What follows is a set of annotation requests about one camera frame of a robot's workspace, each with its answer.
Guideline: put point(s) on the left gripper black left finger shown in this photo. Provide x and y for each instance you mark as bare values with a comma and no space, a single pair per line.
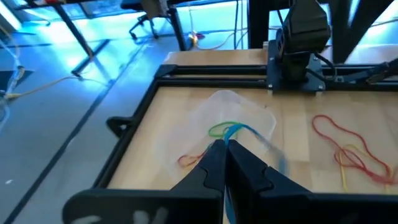
186,205

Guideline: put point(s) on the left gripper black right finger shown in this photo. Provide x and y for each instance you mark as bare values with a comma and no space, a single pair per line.
280,205

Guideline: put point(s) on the yellow rubber band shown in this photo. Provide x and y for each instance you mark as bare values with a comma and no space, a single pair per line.
343,179

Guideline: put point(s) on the blue rubber band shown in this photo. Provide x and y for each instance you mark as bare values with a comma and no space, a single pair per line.
231,129

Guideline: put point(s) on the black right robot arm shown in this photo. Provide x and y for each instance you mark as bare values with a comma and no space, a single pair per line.
304,31

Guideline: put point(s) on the clear plastic bin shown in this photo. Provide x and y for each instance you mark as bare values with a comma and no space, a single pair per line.
236,105

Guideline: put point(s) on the yellow power plug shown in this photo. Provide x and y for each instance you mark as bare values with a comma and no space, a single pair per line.
193,36

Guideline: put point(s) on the black desk with adapter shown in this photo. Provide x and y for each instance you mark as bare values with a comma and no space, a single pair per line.
261,21

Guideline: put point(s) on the black desk foot beam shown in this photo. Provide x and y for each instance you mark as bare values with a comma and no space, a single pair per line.
345,31

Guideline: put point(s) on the black office chair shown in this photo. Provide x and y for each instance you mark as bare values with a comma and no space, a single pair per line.
143,20

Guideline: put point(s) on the tan draped cloth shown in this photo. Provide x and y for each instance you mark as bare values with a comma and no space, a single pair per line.
154,7

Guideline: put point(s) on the black standing desk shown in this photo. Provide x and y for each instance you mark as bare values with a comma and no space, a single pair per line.
73,29

